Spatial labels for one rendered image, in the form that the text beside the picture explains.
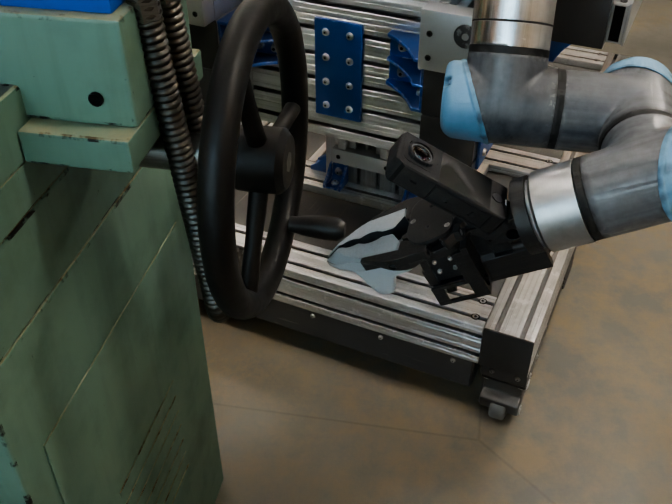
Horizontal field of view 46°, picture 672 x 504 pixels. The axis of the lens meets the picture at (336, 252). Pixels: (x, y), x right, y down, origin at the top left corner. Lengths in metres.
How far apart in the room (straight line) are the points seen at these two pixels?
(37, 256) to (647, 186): 0.51
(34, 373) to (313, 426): 0.85
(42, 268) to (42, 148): 0.12
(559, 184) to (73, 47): 0.40
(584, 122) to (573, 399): 0.96
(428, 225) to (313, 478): 0.81
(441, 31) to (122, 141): 0.61
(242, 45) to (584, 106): 0.32
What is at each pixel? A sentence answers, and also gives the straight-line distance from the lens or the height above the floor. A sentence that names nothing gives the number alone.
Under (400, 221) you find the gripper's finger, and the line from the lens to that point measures 0.77.
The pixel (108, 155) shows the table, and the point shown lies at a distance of 0.66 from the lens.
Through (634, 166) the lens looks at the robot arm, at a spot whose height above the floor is 0.84.
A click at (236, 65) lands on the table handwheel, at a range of 0.60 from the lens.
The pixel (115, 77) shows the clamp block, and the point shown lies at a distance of 0.64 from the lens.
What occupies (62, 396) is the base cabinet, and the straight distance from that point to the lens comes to 0.82.
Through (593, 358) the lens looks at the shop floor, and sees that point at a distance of 1.74.
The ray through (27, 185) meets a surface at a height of 0.82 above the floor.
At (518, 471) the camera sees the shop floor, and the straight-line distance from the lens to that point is 1.51.
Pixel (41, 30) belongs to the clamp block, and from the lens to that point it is 0.65.
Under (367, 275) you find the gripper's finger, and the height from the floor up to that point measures 0.69.
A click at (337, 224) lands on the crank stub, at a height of 0.72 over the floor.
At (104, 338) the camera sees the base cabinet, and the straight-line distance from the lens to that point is 0.88.
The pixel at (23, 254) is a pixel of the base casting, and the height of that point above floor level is 0.77.
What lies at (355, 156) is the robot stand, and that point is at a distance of 1.60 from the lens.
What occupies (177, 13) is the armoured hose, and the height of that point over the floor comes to 0.94.
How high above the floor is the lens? 1.18
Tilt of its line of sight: 38 degrees down
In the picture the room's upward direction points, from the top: straight up
